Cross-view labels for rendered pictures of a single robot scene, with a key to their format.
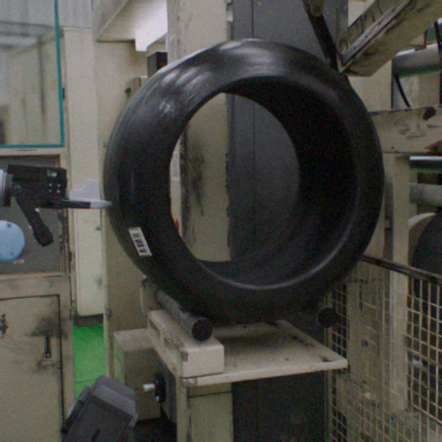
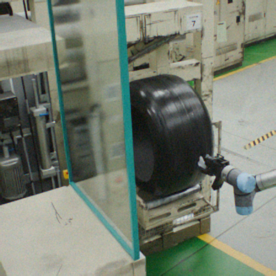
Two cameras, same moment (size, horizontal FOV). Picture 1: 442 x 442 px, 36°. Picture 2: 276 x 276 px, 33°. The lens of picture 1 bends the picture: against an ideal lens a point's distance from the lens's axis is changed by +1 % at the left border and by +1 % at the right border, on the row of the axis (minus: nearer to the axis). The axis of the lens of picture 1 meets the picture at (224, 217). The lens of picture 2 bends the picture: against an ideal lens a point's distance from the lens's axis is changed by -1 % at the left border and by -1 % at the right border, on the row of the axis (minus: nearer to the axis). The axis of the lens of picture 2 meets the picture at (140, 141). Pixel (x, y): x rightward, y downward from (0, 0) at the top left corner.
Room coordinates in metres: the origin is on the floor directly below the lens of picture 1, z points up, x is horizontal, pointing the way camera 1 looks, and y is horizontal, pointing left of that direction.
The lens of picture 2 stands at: (2.01, 2.12, 2.22)
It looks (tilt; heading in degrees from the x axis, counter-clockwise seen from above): 26 degrees down; 260
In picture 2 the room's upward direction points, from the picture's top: 3 degrees counter-clockwise
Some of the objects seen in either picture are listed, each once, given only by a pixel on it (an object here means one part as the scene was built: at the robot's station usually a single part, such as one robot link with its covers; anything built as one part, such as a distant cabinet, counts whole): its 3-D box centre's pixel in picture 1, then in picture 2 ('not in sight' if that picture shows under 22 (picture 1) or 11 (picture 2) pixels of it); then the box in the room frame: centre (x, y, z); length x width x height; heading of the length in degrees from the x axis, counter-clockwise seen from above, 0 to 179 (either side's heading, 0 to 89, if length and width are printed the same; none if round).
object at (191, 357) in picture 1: (181, 338); (170, 207); (1.51, 0.10, 0.83); 0.36 x 0.09 x 0.06; 18
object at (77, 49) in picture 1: (79, 173); not in sight; (5.51, 1.17, 1.05); 1.61 x 0.73 x 2.10; 31
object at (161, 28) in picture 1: (156, 30); not in sight; (2.39, 0.22, 1.66); 0.60 x 0.03 x 0.03; 18
